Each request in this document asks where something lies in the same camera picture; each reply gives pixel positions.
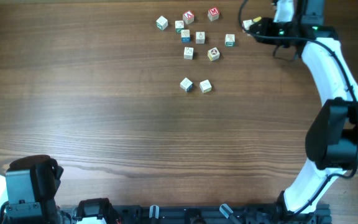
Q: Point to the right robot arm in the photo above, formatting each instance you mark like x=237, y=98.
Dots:
x=331, y=143

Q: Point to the plain white block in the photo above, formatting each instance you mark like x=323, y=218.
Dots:
x=205, y=86

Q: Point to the green edged block right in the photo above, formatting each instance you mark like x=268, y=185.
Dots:
x=229, y=40

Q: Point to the red A block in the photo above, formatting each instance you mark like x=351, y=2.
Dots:
x=188, y=17

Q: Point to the plain wooden block lower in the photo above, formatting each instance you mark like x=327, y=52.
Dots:
x=188, y=53

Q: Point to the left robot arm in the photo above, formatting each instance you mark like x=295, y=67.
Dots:
x=28, y=189

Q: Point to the plain block with figure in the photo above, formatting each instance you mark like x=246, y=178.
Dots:
x=200, y=37

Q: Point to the yellow edged red circle block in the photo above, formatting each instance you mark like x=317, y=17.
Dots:
x=213, y=54

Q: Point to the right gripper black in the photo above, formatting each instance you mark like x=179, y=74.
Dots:
x=265, y=27

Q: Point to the green edged block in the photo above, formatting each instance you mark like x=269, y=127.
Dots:
x=162, y=23
x=229, y=40

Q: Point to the blue edged white block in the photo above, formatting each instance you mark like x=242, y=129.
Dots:
x=186, y=84

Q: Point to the right grey clamp lever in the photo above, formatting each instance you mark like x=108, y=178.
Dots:
x=226, y=211

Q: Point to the red edged white block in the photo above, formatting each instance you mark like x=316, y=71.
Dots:
x=246, y=24

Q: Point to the red M block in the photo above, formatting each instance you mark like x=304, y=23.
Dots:
x=213, y=13

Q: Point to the grey clamp lever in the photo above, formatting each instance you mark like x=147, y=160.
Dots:
x=226, y=211
x=154, y=212

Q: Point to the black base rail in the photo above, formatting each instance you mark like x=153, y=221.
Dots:
x=258, y=214

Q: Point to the left grey clamp lever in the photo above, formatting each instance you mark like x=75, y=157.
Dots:
x=154, y=212

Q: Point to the blue edged bee block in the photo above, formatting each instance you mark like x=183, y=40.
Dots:
x=185, y=35

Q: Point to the green edged block far left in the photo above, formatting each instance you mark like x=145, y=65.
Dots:
x=162, y=23

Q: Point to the green Z block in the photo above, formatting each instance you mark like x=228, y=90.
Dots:
x=179, y=26

